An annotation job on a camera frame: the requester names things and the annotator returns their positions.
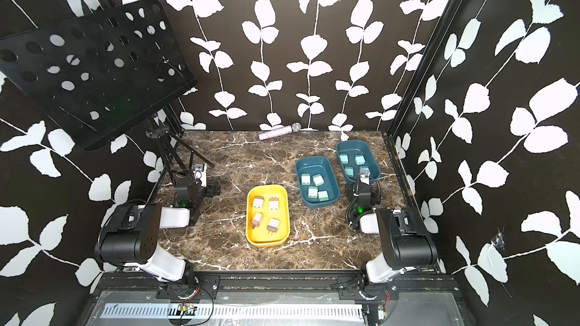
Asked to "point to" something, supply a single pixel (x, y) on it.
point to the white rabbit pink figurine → (343, 136)
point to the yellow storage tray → (267, 215)
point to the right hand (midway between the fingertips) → (363, 179)
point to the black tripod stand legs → (169, 150)
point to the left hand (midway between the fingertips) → (209, 172)
